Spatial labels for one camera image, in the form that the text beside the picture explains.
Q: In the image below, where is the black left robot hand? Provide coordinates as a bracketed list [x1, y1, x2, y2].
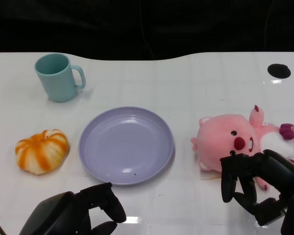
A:
[18, 182, 127, 235]

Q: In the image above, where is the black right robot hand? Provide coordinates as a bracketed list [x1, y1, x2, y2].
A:
[219, 149, 294, 235]

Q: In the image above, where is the pink plush doll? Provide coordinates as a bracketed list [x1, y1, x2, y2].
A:
[191, 105, 294, 191]

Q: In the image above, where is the lavender plastic plate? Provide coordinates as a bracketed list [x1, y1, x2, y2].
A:
[78, 106, 175, 186]

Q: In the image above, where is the orange white striped pumpkin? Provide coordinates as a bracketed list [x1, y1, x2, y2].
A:
[15, 129, 70, 175]

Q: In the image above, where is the black round table grommet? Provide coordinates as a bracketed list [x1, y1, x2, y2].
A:
[267, 64, 291, 79]

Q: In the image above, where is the teal plastic mug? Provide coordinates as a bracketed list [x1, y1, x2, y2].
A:
[34, 53, 86, 102]

